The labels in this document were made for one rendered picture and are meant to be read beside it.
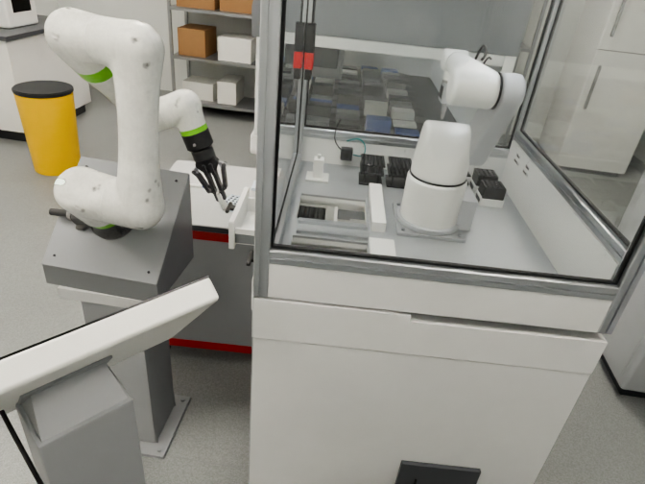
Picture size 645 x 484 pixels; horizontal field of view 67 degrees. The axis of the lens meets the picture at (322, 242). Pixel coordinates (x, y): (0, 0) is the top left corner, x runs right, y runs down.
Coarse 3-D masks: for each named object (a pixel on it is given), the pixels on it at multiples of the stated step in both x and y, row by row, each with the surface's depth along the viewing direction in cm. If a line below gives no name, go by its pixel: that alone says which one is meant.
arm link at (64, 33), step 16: (48, 16) 114; (64, 16) 112; (80, 16) 113; (48, 32) 113; (64, 32) 112; (80, 32) 112; (64, 48) 114; (80, 48) 114; (80, 64) 120; (96, 64) 122; (96, 80) 127
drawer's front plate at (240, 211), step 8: (248, 192) 188; (240, 200) 179; (240, 208) 175; (232, 216) 168; (240, 216) 176; (232, 224) 165; (240, 224) 178; (232, 232) 167; (232, 240) 168; (232, 248) 170
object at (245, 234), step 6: (252, 198) 189; (252, 204) 190; (252, 210) 191; (246, 216) 188; (252, 216) 188; (246, 222) 184; (252, 222) 184; (240, 228) 168; (246, 228) 169; (252, 228) 181; (240, 234) 169; (246, 234) 169; (252, 234) 169; (240, 240) 170; (246, 240) 170; (252, 240) 170
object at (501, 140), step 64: (320, 0) 94; (384, 0) 93; (448, 0) 93; (512, 0) 92; (576, 0) 92; (640, 0) 91; (320, 64) 100; (384, 64) 99; (448, 64) 99; (512, 64) 98; (576, 64) 97; (640, 64) 97; (320, 128) 107; (384, 128) 106; (448, 128) 105; (512, 128) 105; (576, 128) 104; (640, 128) 103; (320, 192) 115; (384, 192) 114; (448, 192) 113; (512, 192) 112; (576, 192) 111; (640, 192) 110; (384, 256) 123; (448, 256) 122; (512, 256) 121; (576, 256) 120
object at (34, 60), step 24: (0, 0) 404; (24, 0) 426; (0, 24) 414; (24, 24) 430; (0, 48) 396; (24, 48) 415; (48, 48) 445; (0, 72) 406; (24, 72) 419; (48, 72) 449; (72, 72) 485; (0, 96) 417; (0, 120) 428
